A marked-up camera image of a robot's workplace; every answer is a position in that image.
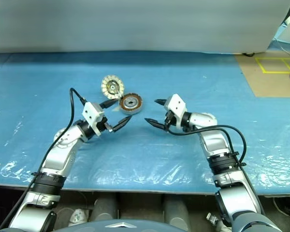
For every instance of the copper wound motor stator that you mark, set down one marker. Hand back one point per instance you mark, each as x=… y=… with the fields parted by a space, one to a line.
x=131 y=103

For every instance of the brown cardboard floor sheet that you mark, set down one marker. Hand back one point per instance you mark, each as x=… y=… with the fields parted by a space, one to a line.
x=275 y=83

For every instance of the silver motor rotor cap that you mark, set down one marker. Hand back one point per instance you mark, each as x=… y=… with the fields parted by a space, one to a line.
x=112 y=86

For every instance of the white backdrop board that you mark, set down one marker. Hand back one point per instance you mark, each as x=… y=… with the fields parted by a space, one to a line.
x=135 y=24

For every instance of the blue plastic table cover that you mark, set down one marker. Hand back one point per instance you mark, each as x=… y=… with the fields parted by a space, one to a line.
x=159 y=157

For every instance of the grey robot torso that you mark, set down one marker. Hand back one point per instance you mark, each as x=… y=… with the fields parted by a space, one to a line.
x=125 y=226

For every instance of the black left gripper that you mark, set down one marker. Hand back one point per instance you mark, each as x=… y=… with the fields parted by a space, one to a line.
x=104 y=125

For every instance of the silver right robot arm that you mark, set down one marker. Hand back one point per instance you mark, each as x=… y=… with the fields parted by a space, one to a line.
x=215 y=145

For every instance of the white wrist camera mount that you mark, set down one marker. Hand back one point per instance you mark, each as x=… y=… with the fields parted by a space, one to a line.
x=177 y=104
x=91 y=113

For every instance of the white plastic bracket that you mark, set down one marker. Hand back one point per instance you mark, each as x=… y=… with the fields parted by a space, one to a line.
x=78 y=216

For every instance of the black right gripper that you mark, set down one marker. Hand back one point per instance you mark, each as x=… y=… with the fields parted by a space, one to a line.
x=171 y=119

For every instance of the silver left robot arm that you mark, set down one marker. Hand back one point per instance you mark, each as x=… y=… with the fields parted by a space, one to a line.
x=58 y=159

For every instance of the small silver metal fitting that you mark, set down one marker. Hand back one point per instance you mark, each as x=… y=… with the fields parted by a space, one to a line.
x=212 y=218

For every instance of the dark grey rounded cylinder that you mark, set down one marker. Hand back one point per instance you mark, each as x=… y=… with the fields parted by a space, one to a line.
x=106 y=206
x=177 y=210

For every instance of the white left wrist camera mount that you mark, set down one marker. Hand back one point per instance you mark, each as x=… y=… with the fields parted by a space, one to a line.
x=91 y=113

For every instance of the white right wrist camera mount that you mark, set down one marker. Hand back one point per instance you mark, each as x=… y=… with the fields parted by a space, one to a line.
x=177 y=104

